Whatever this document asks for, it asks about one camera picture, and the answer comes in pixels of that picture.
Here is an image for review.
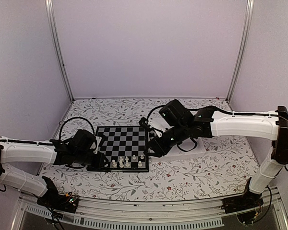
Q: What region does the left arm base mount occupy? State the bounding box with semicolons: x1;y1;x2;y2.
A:
37;189;79;213

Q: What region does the black grey chessboard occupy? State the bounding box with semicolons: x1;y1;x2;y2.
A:
88;126;149;173

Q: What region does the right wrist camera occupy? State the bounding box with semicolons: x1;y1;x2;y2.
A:
139;117;163;133

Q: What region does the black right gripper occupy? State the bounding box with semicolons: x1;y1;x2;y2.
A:
143;123;189;159

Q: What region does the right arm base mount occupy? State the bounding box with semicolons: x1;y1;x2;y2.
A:
221;194;264;225

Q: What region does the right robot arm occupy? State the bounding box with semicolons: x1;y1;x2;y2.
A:
139;99;288;209

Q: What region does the white plastic tray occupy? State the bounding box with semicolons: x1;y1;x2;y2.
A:
166;138;206;160

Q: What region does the metal frame post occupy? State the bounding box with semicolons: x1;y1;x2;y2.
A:
45;0;74;102
226;0;254;103

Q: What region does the left metal frame post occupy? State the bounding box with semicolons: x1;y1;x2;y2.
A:
45;0;74;102

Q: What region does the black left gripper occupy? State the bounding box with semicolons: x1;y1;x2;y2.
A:
74;151;109;170

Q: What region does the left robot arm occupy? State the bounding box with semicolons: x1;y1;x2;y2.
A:
0;129;109;208

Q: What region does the floral table mat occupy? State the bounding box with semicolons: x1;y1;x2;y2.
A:
40;98;259;201

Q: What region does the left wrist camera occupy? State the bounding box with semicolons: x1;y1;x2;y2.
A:
92;134;107;154

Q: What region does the aluminium front rail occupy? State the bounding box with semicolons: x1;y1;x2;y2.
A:
12;187;288;230

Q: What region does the right metal frame post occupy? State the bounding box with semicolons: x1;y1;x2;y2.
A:
226;0;254;103

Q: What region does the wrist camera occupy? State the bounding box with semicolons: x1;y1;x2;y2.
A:
139;117;163;133
92;134;107;154

